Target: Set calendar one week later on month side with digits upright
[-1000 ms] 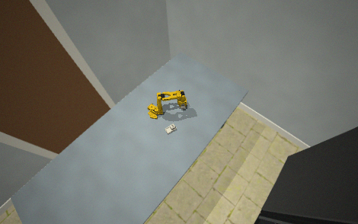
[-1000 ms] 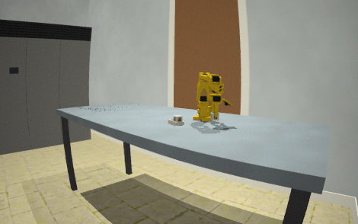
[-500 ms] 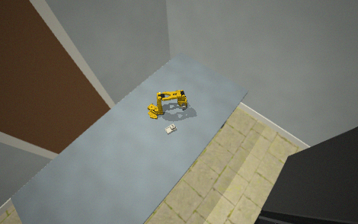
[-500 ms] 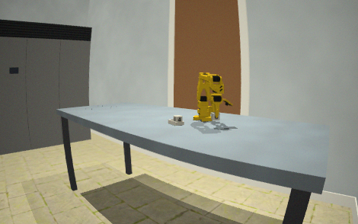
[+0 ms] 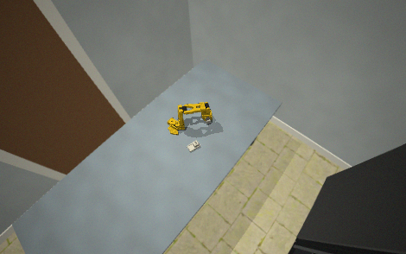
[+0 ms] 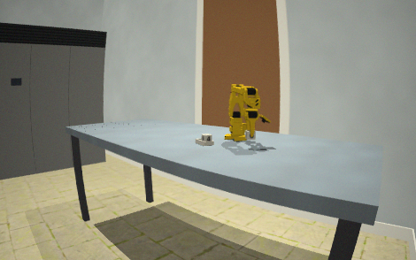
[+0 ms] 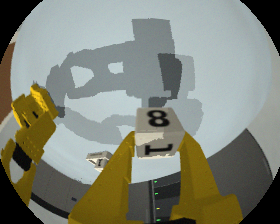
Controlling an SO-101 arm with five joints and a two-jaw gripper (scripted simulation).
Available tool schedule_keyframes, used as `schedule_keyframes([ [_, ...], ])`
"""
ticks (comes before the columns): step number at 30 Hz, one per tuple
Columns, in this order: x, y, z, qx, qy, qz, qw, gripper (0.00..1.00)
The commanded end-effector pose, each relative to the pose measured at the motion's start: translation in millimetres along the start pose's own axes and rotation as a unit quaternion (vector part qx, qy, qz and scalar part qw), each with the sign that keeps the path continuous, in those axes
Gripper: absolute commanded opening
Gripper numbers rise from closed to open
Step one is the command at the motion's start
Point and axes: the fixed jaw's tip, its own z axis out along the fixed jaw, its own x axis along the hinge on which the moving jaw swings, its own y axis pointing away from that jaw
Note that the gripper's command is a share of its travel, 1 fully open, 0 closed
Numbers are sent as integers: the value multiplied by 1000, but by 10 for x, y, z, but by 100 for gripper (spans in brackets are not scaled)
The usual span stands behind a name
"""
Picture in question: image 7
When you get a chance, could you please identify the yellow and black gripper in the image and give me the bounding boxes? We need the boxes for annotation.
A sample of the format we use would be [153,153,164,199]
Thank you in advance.
[68,131,243,224]

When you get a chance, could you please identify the white number cube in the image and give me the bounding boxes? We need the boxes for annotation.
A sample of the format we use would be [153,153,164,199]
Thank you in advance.
[134,107,186,159]
[94,158,108,172]

